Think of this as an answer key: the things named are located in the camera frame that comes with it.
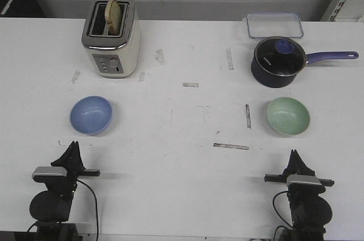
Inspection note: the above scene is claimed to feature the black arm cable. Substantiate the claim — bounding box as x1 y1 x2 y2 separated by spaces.
76 178 99 241
272 190 293 241

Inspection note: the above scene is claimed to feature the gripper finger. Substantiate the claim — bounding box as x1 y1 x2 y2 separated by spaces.
287 149 296 170
294 149 312 172
58 141 76 164
75 141 85 169

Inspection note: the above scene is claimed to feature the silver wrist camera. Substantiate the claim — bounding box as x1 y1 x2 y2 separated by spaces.
287 174 321 187
32 167 67 183

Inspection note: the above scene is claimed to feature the green bowl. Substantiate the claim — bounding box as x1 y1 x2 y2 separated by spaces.
266 97 311 136

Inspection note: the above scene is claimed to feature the glass pot lid blue knob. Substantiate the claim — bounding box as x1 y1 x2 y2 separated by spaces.
254 36 306 77

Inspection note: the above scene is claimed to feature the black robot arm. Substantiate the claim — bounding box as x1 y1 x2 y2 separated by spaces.
264 149 334 240
29 141 100 240

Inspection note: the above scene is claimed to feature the slice of toast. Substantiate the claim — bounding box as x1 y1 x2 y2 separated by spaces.
104 0 121 35

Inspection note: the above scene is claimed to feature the cream and chrome toaster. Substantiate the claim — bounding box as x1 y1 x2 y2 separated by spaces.
81 0 141 78

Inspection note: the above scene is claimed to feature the clear plastic food container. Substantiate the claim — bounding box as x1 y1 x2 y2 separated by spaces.
242 13 304 39

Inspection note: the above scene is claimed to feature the dark blue saucepan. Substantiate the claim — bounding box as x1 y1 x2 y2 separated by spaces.
251 51 359 88

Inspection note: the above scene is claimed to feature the blue bowl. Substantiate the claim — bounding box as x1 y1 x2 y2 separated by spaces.
69 95 113 135

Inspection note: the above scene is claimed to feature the black box in corner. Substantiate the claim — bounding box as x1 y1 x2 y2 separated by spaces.
1 0 46 18

